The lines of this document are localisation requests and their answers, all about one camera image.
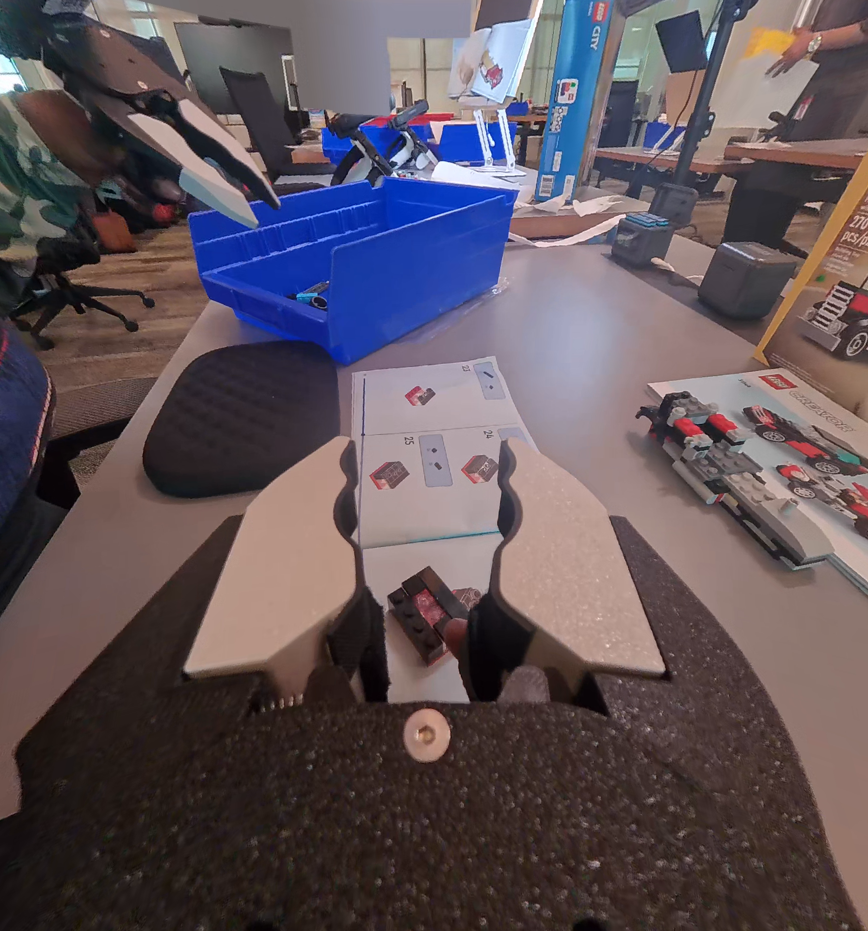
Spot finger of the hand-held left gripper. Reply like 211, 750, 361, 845
176, 98, 282, 210
127, 109, 260, 228

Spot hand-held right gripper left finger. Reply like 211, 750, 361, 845
183, 436, 391, 705

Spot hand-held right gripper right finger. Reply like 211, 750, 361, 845
459, 436, 669, 705

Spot black red brick assembly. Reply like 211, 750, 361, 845
386, 566, 489, 666

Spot blue plastic bin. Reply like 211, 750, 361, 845
188, 177, 520, 366

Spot person's left forearm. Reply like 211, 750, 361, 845
0, 91, 104, 306

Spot wooden background desk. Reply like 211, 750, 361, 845
594, 137, 868, 241

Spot person's left hand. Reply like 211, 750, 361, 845
12, 89, 124, 187

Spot black monitor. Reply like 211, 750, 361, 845
174, 22, 294, 116

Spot open instruction booklet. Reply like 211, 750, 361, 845
350, 356, 540, 703

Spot blue storage bins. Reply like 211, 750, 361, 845
322, 112, 479, 164

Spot black wheeled office chair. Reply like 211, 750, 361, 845
8, 218, 157, 350

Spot black cushioned pad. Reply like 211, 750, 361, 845
142, 340, 342, 500

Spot grey red toy truck model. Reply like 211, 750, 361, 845
636, 391, 836, 570

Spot white booklet stand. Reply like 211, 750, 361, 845
469, 105, 520, 173

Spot clear plastic bag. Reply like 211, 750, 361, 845
405, 280, 511, 350

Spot person's black trousers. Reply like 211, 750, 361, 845
0, 502, 67, 656

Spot booklet on white stand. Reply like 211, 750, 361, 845
449, 18, 535, 104

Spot closed instruction booklet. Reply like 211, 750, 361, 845
645, 371, 868, 608

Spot person's dark blue patterned shirt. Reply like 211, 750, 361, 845
0, 291, 57, 656

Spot brown cardboard sheet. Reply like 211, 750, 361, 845
508, 207, 613, 242

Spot dark grey battery case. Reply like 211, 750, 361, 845
611, 211, 676, 267

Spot dark grey cube box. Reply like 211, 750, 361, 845
698, 242, 800, 321

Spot white paper strip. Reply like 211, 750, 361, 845
510, 195, 627, 250

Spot tall blue toy box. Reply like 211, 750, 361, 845
534, 0, 617, 203

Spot yellow-edged toy set box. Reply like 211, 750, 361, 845
753, 95, 868, 437

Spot black light stand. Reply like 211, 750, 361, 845
656, 0, 740, 219

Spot white and yellow paper sheets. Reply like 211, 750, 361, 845
710, 25, 820, 132

